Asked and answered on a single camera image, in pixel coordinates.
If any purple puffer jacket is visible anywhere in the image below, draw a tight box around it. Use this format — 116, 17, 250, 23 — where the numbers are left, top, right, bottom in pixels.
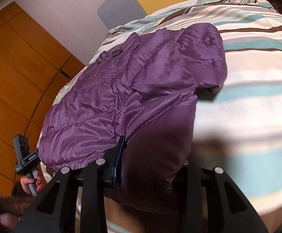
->
38, 23, 227, 215

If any brown furry sleeve forearm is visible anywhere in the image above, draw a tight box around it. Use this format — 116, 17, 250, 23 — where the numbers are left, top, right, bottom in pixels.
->
0, 182, 35, 232

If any person's left hand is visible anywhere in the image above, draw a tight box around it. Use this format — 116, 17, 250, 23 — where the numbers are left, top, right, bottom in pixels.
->
20, 169, 47, 195

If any orange wooden wardrobe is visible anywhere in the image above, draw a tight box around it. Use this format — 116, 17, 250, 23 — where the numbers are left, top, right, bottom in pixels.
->
0, 3, 83, 195

